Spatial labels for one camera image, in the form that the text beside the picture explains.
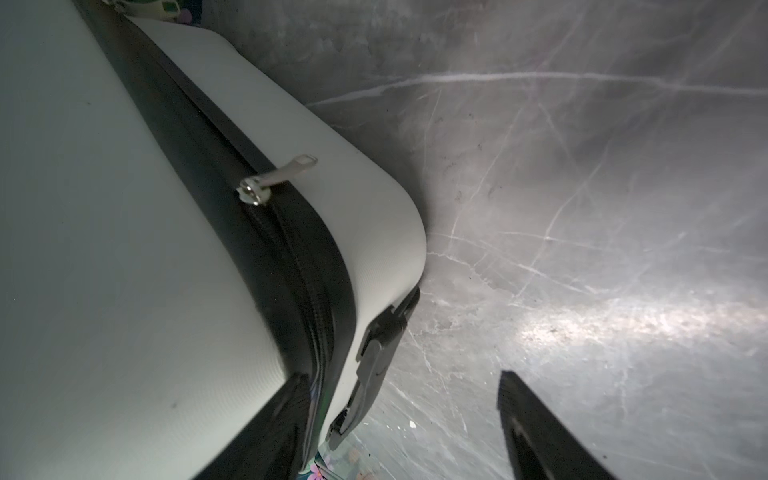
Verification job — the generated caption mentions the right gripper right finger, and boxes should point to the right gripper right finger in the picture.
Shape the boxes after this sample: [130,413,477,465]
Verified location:
[497,371,615,480]

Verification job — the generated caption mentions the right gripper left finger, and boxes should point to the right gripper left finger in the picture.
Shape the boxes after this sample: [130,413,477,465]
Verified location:
[196,374,310,480]

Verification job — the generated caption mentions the white hard-shell suitcase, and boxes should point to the white hard-shell suitcase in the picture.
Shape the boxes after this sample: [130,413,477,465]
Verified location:
[1,1,426,479]

